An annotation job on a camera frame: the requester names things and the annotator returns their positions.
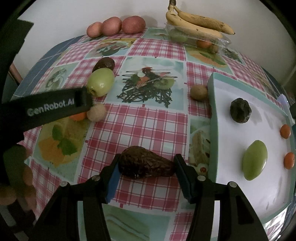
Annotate white tray with teal rim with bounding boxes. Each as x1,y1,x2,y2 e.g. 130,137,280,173
207,72,296,214

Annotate spotted yellow banana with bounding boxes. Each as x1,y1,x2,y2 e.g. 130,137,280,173
170,0,236,35
166,10,223,39

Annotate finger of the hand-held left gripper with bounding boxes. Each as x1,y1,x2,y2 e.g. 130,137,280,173
76,87,93,113

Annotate pink checkered printed tablecloth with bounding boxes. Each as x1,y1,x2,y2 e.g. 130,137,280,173
11,27,289,241

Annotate brown wooden chair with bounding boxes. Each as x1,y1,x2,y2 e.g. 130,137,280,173
9,63,23,84

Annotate reddish potato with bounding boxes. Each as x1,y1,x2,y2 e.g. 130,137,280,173
87,22,104,38
102,17,122,36
122,15,146,34

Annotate orange tangerine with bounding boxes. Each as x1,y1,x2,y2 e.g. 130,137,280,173
280,124,291,139
69,112,87,121
196,39,212,48
284,152,296,170

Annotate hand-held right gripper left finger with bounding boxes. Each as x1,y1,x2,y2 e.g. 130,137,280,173
29,153,121,241

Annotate person's left hand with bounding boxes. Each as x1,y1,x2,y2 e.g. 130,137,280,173
0,145,37,210

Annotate green mango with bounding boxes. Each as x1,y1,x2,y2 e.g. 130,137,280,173
242,140,268,181
87,68,115,97
170,31,188,43

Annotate dark ripe avocado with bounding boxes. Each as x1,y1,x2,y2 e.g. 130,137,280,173
230,98,252,123
92,57,115,73
119,146,175,179

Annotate clear plastic container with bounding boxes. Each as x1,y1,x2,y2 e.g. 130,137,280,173
165,22,232,54

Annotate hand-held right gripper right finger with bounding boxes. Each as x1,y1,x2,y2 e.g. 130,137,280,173
174,153,270,241

